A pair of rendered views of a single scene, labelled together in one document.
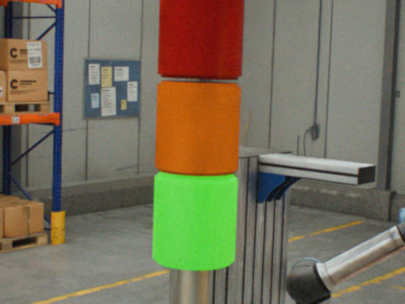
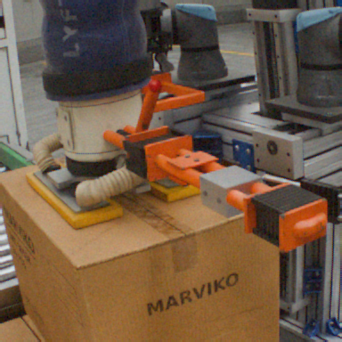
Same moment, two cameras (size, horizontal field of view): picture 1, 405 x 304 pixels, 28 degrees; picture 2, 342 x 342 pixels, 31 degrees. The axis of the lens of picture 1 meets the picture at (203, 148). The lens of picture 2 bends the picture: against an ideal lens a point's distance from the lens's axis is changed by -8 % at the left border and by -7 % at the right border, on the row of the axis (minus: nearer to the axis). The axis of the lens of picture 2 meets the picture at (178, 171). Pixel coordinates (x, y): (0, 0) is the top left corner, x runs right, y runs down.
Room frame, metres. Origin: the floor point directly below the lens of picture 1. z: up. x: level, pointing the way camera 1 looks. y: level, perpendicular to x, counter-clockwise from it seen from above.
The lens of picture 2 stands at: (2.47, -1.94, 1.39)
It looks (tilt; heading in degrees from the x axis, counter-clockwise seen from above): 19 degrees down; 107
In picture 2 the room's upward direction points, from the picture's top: 6 degrees counter-clockwise
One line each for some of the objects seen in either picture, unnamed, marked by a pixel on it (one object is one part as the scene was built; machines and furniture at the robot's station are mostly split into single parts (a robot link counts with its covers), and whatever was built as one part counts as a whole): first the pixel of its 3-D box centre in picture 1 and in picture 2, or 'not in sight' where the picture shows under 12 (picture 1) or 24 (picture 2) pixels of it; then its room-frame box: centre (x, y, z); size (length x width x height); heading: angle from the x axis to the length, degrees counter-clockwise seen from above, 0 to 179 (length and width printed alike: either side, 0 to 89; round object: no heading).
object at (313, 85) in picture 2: not in sight; (324, 80); (2.41, -0.44, 1.09); 0.15 x 0.15 x 0.10
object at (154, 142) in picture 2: not in sight; (158, 152); (2.15, -0.96, 1.07); 0.10 x 0.08 x 0.06; 44
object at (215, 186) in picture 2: not in sight; (232, 191); (2.29, -1.11, 1.07); 0.07 x 0.07 x 0.04; 44
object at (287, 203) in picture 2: not in sight; (285, 215); (2.38, -1.21, 1.07); 0.08 x 0.07 x 0.05; 134
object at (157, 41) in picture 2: not in sight; (150, 32); (1.97, -0.40, 1.22); 0.09 x 0.08 x 0.12; 134
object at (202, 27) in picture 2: not in sight; (194, 23); (2.03, -0.13, 1.20); 0.13 x 0.12 x 0.14; 15
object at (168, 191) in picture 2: not in sight; (149, 163); (2.04, -0.71, 0.97); 0.34 x 0.10 x 0.05; 134
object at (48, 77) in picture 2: not in sight; (97, 70); (1.97, -0.77, 1.19); 0.23 x 0.23 x 0.04
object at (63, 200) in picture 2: not in sight; (67, 185); (1.90, -0.84, 0.97); 0.34 x 0.10 x 0.05; 134
